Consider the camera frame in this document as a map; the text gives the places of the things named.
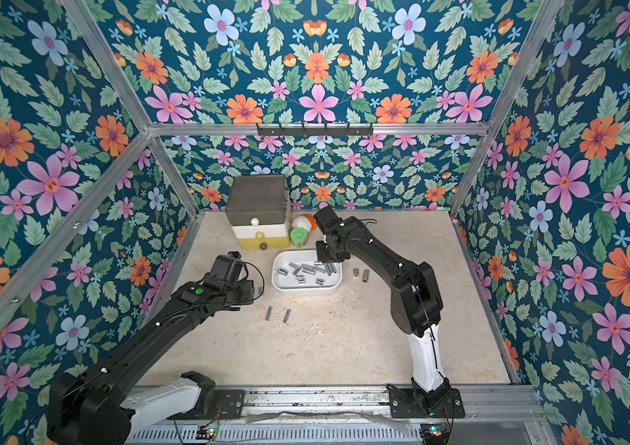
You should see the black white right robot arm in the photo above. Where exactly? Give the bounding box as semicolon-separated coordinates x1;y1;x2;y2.
314;207;453;416

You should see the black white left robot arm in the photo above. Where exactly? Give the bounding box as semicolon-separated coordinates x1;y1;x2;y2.
46;251;256;444

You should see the white plastic storage tray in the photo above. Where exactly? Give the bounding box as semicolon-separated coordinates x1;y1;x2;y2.
272;250;343;296

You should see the grey white yellow drawer box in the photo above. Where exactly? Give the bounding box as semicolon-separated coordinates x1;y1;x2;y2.
225;174;291;250

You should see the sockets pile in tray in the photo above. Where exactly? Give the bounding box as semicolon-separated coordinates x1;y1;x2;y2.
276;261;338;287

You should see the white orange ball toy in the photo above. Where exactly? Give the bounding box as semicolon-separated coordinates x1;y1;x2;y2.
291;214;318;232

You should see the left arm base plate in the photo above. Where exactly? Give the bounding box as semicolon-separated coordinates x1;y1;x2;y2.
178;389;246;421

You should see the black wall hook rail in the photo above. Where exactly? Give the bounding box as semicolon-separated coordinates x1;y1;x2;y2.
256;123;374;138

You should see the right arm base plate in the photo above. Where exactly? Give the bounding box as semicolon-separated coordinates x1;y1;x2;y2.
387;379;466;419

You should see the aluminium front rail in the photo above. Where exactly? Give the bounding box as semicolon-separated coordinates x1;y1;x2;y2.
126;384;557;444

